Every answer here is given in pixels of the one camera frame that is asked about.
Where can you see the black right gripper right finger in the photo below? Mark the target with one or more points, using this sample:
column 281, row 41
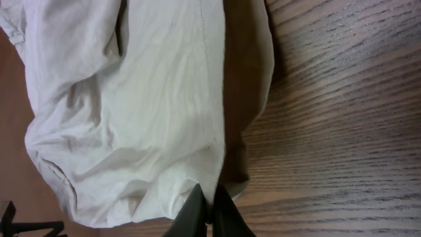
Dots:
column 227, row 221

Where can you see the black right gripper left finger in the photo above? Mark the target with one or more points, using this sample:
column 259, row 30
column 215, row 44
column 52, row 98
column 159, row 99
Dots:
column 190, row 221

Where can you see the beige cargo shorts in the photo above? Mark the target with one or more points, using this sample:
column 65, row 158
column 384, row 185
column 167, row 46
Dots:
column 137, row 102

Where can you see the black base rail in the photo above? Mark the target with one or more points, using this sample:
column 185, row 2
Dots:
column 11, row 229

